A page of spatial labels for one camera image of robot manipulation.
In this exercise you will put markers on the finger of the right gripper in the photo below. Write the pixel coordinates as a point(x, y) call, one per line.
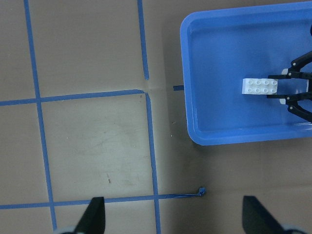
point(295, 69)
point(292, 102)

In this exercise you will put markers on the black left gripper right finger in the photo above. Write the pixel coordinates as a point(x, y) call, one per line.
point(256, 219)

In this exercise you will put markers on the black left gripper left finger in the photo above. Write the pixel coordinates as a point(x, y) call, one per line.
point(93, 219)

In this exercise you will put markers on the long white assembled block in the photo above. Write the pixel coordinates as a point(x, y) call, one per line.
point(259, 86)

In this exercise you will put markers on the blue plastic tray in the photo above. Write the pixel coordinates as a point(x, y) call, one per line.
point(219, 49)

